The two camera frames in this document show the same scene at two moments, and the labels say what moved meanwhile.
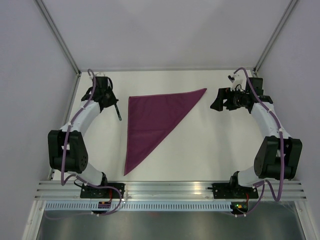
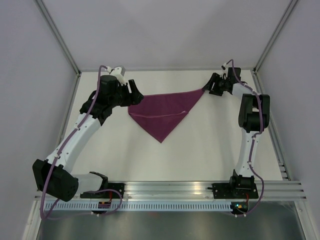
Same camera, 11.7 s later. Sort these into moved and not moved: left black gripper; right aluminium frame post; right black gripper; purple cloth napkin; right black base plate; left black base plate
Moved: left black gripper; right black gripper; purple cloth napkin
Not moved: right black base plate; right aluminium frame post; left black base plate
